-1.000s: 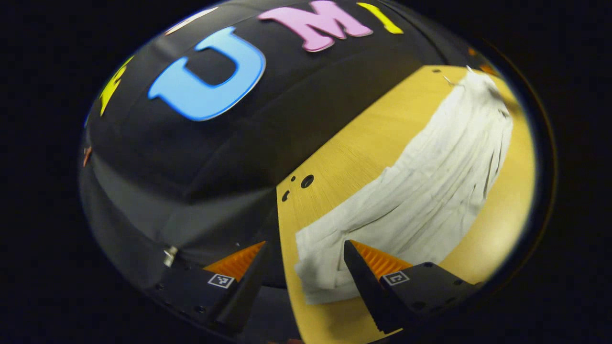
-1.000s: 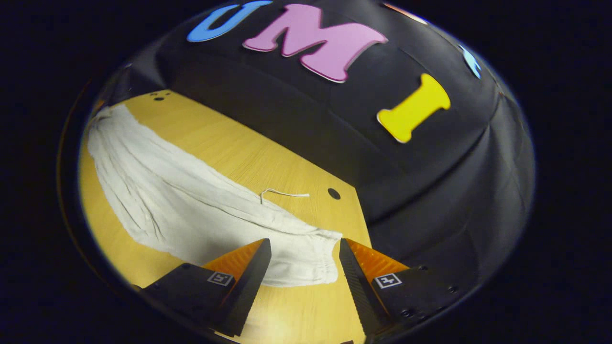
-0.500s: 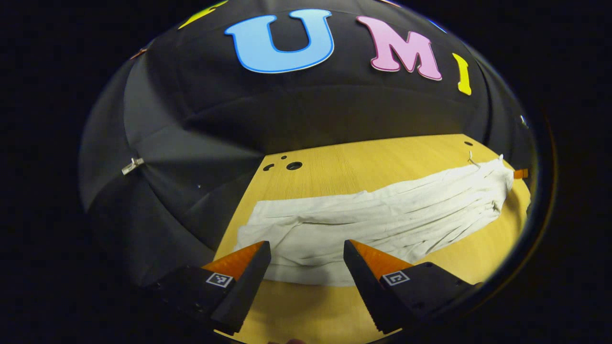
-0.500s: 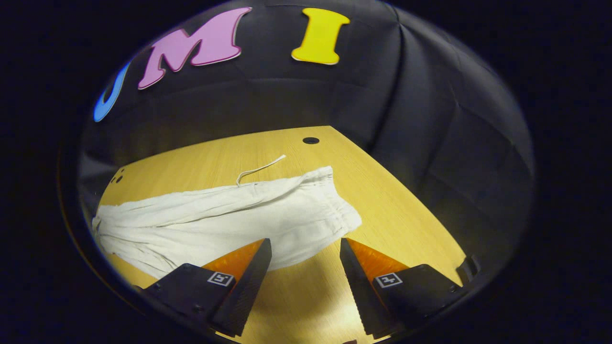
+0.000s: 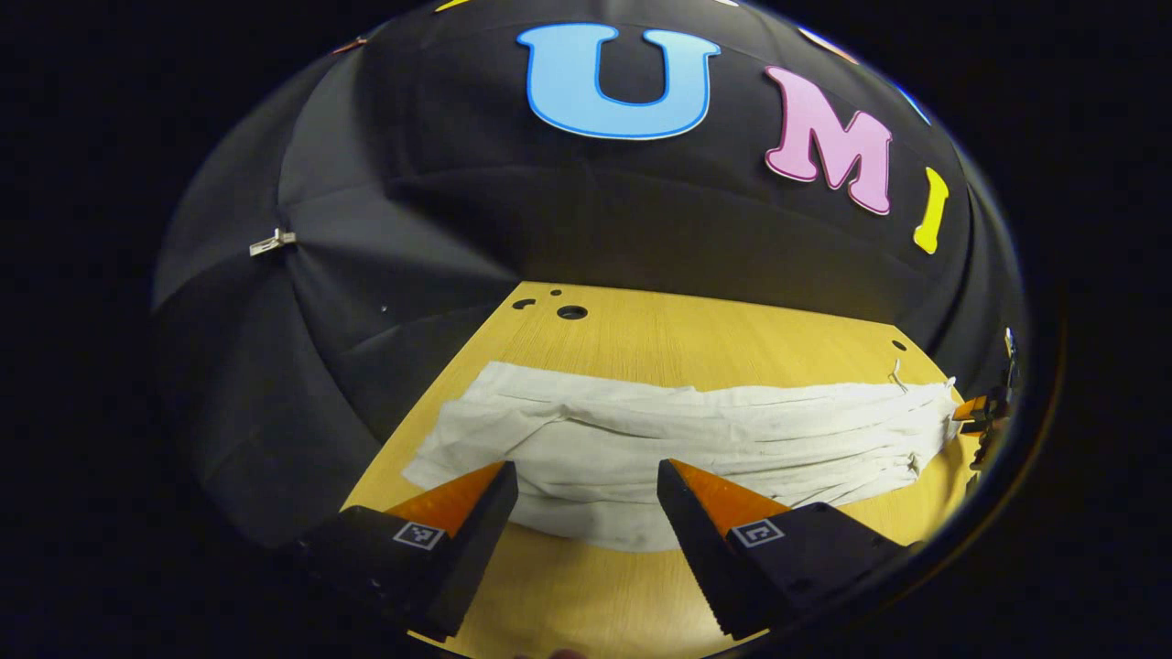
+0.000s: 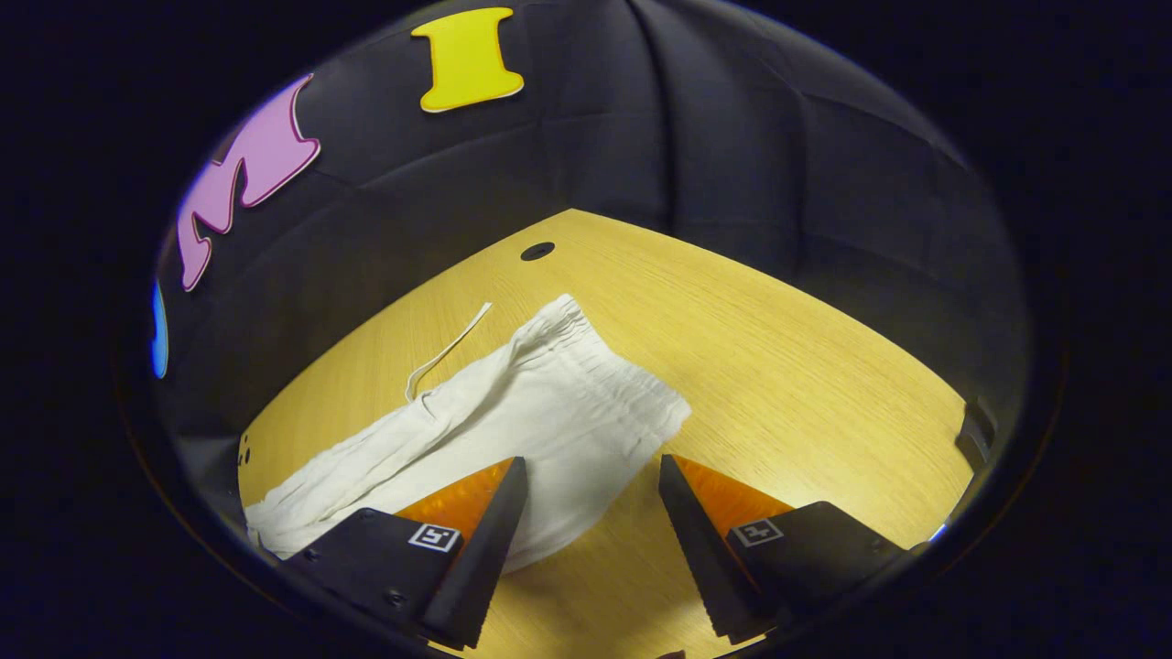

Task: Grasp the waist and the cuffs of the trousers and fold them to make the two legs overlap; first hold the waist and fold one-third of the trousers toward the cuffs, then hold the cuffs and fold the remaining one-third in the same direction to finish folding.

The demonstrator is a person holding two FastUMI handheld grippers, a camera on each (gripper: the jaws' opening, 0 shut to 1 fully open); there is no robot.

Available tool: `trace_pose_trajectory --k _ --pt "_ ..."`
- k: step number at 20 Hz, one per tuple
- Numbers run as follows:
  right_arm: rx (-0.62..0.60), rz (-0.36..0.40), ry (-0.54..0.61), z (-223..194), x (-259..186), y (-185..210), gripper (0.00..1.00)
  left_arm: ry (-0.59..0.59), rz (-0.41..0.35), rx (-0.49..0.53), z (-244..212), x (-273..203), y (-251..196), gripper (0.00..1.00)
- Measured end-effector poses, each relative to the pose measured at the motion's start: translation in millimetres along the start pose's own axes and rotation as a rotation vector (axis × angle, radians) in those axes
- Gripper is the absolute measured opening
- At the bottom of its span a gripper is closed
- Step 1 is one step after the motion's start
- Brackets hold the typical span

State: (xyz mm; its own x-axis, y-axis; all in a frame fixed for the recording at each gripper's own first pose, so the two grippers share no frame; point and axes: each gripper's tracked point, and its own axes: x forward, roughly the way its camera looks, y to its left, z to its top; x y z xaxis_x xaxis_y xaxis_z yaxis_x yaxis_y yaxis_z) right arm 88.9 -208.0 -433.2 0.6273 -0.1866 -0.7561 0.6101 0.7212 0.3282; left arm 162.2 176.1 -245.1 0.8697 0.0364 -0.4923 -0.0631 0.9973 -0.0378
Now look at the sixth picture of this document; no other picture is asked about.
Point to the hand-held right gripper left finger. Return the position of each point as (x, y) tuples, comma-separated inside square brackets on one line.
[(485, 558)]

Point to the white jeans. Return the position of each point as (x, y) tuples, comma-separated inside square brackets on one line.
[(549, 403)]

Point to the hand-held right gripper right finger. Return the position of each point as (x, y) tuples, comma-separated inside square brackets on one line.
[(700, 558)]

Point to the black backdrop cloth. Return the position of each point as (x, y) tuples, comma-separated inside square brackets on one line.
[(641, 137)]

